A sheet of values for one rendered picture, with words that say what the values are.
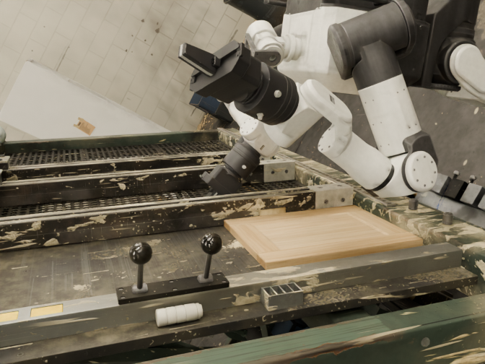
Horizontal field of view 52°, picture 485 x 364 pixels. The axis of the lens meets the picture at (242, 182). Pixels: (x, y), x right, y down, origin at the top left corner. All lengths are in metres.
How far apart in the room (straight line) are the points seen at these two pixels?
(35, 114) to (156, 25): 2.11
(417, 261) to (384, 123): 0.31
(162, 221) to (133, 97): 5.01
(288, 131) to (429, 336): 0.40
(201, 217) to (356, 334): 0.68
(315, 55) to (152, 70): 5.23
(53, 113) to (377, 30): 4.10
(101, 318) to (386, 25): 0.74
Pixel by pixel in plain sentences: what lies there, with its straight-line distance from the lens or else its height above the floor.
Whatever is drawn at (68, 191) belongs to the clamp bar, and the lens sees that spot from 1.70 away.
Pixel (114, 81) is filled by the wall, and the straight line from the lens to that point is 6.26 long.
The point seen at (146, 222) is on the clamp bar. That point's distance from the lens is 1.32.
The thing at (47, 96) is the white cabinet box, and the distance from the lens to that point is 4.85.
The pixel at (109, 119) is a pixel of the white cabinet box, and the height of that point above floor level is 1.20.
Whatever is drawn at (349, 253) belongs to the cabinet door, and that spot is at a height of 1.06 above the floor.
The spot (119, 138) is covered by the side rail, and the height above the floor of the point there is 1.37.
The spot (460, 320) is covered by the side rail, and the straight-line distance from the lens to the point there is 0.87.
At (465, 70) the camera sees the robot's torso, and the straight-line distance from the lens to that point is 1.38.
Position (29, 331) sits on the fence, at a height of 1.64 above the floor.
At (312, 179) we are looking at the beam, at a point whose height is 0.90.
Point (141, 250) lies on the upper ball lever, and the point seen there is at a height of 1.55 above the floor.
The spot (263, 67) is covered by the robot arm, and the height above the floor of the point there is 1.51.
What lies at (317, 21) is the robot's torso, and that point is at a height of 1.36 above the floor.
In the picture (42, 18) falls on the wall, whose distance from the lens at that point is 6.24.
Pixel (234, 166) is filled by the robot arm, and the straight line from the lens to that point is 1.39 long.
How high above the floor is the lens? 1.78
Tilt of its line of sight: 23 degrees down
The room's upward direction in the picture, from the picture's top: 63 degrees counter-clockwise
